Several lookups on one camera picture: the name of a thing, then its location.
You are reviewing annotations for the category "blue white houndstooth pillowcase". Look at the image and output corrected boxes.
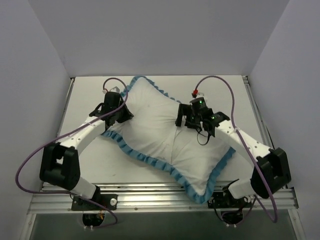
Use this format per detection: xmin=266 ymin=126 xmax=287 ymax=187
xmin=102 ymin=76 xmax=235 ymax=204

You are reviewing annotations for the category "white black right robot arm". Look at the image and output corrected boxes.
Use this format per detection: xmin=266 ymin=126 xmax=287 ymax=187
xmin=175 ymin=97 xmax=292 ymax=207

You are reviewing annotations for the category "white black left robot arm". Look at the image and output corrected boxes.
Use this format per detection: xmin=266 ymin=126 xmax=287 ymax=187
xmin=39 ymin=91 xmax=134 ymax=210

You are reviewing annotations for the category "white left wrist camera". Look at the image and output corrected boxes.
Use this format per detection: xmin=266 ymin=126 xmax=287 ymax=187
xmin=102 ymin=86 xmax=121 ymax=94

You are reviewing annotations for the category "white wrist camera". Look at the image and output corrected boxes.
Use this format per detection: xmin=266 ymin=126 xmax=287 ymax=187
xmin=102 ymin=86 xmax=121 ymax=94
xmin=191 ymin=89 xmax=208 ymax=101

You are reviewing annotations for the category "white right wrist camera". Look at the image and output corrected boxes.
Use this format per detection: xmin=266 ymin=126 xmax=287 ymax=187
xmin=191 ymin=89 xmax=208 ymax=101

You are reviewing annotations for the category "aluminium mounting rail frame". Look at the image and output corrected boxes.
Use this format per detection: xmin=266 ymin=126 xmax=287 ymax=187
xmin=27 ymin=74 xmax=300 ymax=216

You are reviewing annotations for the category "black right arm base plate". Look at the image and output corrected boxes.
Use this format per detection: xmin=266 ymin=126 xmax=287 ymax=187
xmin=207 ymin=186 xmax=252 ymax=209

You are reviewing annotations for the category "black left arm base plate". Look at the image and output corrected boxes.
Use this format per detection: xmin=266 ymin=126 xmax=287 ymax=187
xmin=71 ymin=194 xmax=118 ymax=211

